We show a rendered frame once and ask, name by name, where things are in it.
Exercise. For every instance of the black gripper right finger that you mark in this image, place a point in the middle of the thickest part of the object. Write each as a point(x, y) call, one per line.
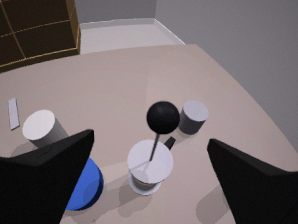
point(256, 191)

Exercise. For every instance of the blue short cylinder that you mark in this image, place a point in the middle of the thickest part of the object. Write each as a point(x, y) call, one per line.
point(88, 189)

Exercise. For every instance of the glass french press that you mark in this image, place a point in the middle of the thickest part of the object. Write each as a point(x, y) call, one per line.
point(150, 161)

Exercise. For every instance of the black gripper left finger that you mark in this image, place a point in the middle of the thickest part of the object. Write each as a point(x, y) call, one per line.
point(36, 186)

